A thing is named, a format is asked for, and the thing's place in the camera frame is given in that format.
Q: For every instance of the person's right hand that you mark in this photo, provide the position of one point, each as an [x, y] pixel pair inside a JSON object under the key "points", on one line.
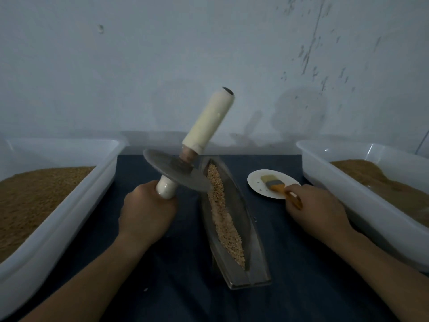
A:
{"points": [[322, 212]]}

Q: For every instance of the person's left hand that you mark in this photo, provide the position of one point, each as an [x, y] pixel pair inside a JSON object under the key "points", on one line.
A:
{"points": [[144, 214]]}

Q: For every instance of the white plastic tray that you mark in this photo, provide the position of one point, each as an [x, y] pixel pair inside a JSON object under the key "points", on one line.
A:
{"points": [[74, 214], [348, 201]]}

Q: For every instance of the small ground grain portion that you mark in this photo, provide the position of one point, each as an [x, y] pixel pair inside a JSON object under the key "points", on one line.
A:
{"points": [[224, 218]]}

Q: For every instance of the boat-shaped metal grinding trough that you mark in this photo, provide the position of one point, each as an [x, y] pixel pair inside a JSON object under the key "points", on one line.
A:
{"points": [[258, 265]]}

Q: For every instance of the person's left forearm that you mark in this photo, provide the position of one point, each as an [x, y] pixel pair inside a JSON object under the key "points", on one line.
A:
{"points": [[87, 291]]}

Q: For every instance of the person's right forearm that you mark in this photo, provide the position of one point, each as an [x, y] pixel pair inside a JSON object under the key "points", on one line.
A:
{"points": [[379, 271]]}

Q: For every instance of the white round plate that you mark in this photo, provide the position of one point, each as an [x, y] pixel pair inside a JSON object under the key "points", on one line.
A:
{"points": [[258, 185]]}

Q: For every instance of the dark blue tablecloth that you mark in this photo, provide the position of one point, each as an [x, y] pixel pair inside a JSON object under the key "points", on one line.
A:
{"points": [[188, 295]]}

